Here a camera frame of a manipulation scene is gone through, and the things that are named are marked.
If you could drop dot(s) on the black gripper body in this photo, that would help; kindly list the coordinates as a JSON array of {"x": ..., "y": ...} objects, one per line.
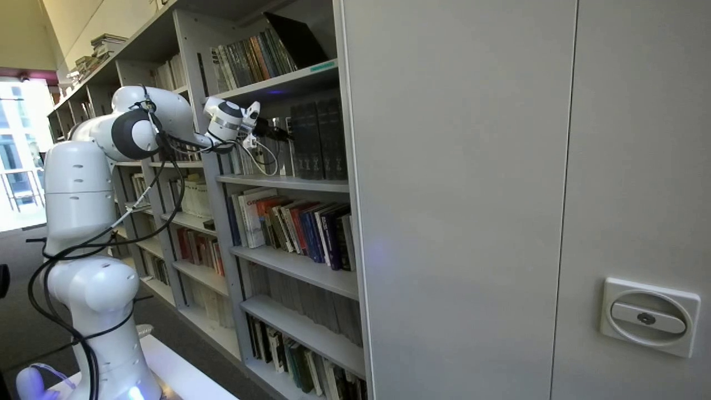
[{"x": 266, "y": 130}]

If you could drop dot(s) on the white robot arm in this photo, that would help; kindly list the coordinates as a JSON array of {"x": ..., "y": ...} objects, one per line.
[{"x": 92, "y": 293}]

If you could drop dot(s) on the dark book row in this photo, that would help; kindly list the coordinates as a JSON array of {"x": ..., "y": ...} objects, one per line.
[{"x": 319, "y": 142}]

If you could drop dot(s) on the colourful book row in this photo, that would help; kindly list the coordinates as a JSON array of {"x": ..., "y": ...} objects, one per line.
[{"x": 296, "y": 226}]

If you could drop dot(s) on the grey metal bookshelf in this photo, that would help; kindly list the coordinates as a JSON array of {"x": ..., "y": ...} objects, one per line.
[{"x": 280, "y": 191}]

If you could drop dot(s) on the grey neighbouring bookshelf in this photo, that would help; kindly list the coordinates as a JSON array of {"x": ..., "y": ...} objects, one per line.
[{"x": 172, "y": 233}]

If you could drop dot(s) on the white cabinet door handle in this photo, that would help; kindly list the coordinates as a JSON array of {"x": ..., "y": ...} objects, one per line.
[{"x": 649, "y": 316}]

